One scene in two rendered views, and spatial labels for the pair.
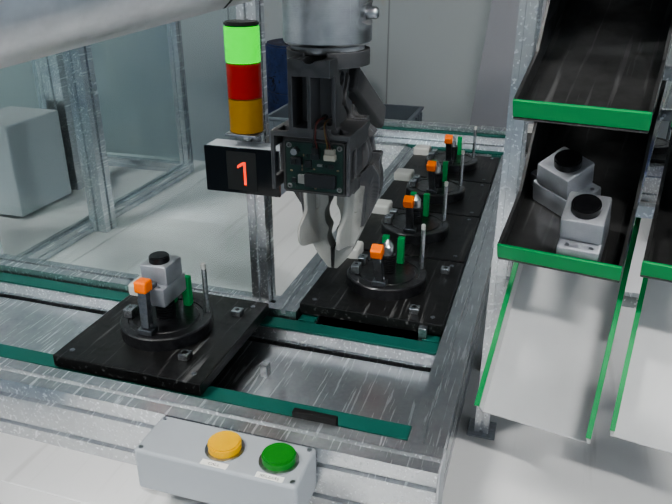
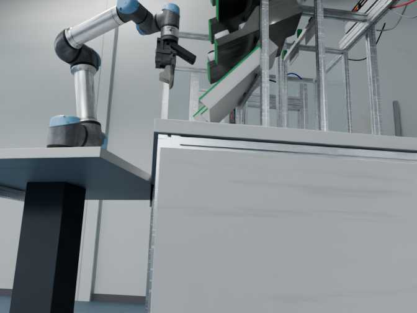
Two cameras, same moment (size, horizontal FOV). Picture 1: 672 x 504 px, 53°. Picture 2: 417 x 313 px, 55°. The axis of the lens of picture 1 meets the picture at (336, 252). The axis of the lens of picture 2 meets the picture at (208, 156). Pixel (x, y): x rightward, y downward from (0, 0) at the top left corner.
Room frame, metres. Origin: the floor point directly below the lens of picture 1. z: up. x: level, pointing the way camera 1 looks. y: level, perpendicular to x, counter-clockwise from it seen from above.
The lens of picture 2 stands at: (0.11, -1.39, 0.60)
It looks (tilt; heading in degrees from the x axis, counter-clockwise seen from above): 13 degrees up; 64
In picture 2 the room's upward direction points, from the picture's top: 2 degrees clockwise
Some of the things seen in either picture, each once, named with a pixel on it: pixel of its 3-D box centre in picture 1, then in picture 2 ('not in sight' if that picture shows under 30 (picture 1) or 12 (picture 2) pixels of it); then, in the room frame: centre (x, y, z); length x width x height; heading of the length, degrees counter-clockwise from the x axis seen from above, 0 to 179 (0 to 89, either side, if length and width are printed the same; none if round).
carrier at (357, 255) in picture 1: (387, 260); not in sight; (1.06, -0.09, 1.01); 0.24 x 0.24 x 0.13; 72
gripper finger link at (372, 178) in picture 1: (356, 179); (172, 65); (0.60, -0.02, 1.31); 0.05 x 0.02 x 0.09; 72
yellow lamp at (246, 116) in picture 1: (246, 114); not in sight; (0.99, 0.13, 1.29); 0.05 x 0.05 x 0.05
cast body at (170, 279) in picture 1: (164, 273); not in sight; (0.91, 0.26, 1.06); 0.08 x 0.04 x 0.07; 162
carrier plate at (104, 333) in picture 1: (168, 332); not in sight; (0.90, 0.26, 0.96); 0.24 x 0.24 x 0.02; 72
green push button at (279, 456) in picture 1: (278, 459); not in sight; (0.62, 0.07, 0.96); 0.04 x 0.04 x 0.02
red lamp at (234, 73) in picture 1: (244, 79); not in sight; (0.99, 0.13, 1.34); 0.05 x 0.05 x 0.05
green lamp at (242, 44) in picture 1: (242, 43); not in sight; (0.99, 0.13, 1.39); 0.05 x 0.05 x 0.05
